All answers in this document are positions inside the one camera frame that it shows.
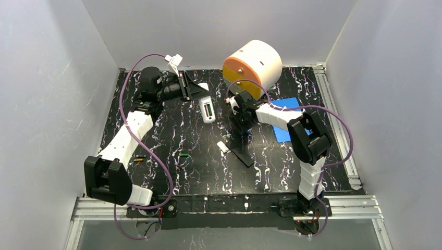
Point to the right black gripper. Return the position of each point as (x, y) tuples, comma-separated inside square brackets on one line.
[(243, 127)]

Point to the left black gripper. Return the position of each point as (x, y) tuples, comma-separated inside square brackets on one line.
[(185, 86)]

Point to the white remote control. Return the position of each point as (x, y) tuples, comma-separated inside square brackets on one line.
[(206, 100)]

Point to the white battery cover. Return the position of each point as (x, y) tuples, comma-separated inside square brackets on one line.
[(223, 147)]

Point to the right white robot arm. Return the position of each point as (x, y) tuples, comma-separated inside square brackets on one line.
[(310, 140)]

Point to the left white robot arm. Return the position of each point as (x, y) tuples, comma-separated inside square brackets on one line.
[(106, 176)]

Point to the black remote control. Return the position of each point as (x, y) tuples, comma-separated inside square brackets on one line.
[(240, 150)]

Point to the round white drawer cabinet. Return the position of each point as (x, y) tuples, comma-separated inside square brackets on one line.
[(256, 62)]

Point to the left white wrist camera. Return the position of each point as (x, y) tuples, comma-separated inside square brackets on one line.
[(173, 63)]

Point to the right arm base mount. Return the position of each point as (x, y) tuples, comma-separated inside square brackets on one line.
[(306, 213)]

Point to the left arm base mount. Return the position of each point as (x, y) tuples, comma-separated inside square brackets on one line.
[(149, 222)]

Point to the aluminium frame rail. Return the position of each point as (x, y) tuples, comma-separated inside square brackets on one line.
[(92, 226)]

